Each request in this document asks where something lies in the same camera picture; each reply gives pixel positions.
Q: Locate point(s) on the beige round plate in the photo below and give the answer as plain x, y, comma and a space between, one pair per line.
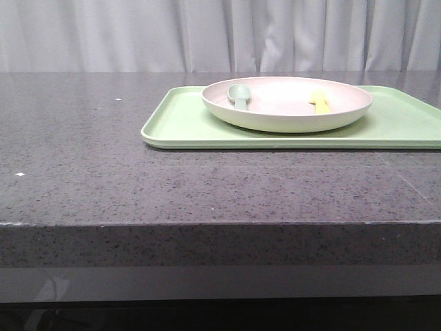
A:
281, 104

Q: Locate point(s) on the yellow plastic fork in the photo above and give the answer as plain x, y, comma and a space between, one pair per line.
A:
319, 101

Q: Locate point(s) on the light green spoon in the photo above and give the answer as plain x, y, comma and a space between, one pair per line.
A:
239, 95

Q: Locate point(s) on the light green serving tray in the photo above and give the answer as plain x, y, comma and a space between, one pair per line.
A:
395, 120

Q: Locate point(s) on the white pleated curtain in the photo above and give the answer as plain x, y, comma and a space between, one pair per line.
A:
219, 36

